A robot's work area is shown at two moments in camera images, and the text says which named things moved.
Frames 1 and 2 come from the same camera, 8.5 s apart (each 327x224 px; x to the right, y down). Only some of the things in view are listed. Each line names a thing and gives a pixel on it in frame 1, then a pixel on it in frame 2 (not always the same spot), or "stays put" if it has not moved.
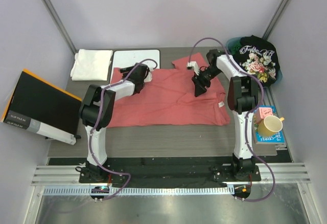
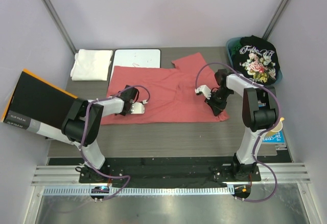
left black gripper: x=125 y=72 -> x=122 y=113
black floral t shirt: x=258 y=57 stays put
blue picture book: x=276 y=138 stays put
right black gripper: x=199 y=82 -> x=217 y=108
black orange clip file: x=37 y=106 stays put
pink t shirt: x=169 y=99 stays put
